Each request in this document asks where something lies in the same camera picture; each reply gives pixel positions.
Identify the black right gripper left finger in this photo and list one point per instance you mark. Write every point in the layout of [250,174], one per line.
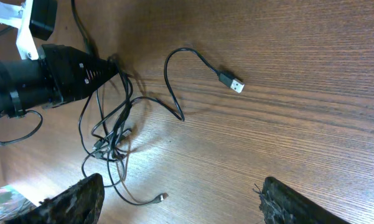
[79,204]

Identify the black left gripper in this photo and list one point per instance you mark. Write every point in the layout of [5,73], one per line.
[60,75]

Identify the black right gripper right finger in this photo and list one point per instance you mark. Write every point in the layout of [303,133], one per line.
[281,204]

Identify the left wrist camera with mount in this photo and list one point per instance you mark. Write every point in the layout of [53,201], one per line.
[32,19]

